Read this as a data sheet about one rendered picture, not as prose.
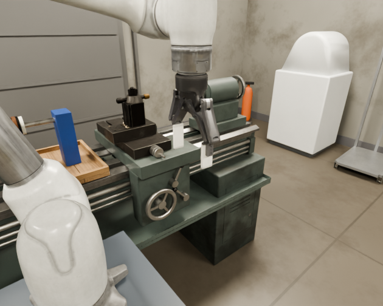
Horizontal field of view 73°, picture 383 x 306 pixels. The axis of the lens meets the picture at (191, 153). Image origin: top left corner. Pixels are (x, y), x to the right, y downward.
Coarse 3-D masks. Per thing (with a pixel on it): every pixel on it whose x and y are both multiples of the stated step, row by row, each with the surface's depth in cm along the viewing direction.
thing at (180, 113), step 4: (180, 100) 63; (184, 100) 62; (180, 104) 64; (180, 108) 64; (176, 112) 67; (180, 112) 66; (184, 112) 67; (176, 116) 68; (180, 116) 68; (184, 116) 69; (172, 120) 70; (176, 120) 69; (180, 120) 70
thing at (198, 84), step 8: (176, 80) 58; (184, 80) 57; (192, 80) 56; (200, 80) 57; (176, 88) 59; (184, 88) 57; (192, 88) 57; (200, 88) 58; (184, 96) 62; (192, 96) 59; (200, 96) 58; (184, 104) 63; (200, 104) 60
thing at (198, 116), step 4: (188, 100) 60; (188, 104) 60; (192, 104) 60; (192, 108) 59; (192, 112) 60; (196, 112) 59; (200, 112) 60; (192, 116) 60; (196, 116) 59; (200, 116) 60; (196, 120) 60; (200, 120) 59; (200, 124) 59; (200, 128) 59; (204, 128) 59; (204, 132) 59; (204, 136) 58; (204, 140) 59; (208, 140) 58
